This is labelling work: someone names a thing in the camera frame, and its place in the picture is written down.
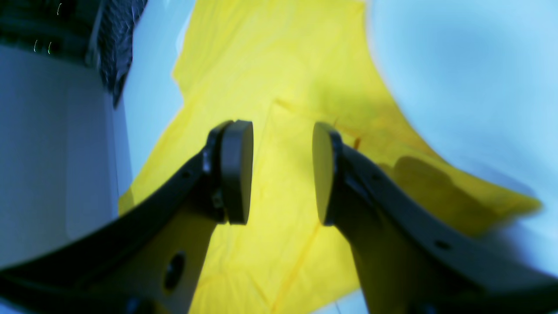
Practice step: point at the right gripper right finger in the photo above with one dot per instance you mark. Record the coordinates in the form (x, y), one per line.
(408, 261)

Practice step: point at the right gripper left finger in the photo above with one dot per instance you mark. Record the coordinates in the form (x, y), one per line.
(148, 261)

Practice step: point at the orange yellow T-shirt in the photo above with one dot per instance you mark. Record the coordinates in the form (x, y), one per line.
(285, 64)

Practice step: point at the right grey partition panel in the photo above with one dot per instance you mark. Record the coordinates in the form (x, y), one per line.
(58, 176)

